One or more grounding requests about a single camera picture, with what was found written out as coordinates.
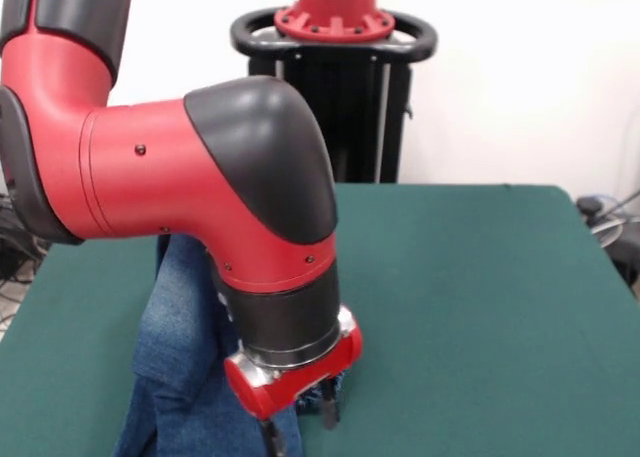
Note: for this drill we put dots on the dark grey stand base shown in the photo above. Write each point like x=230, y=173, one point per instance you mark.
x=627, y=262

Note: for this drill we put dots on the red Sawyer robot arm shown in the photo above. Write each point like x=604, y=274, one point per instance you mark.
x=150, y=177

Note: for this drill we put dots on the dark green table cloth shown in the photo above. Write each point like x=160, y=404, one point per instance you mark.
x=475, y=302

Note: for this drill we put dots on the blue denim jeans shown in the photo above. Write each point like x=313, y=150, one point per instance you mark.
x=170, y=337

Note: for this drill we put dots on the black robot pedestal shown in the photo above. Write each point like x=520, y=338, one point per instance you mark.
x=350, y=102

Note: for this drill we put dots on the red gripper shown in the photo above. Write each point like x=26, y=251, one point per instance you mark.
x=300, y=382

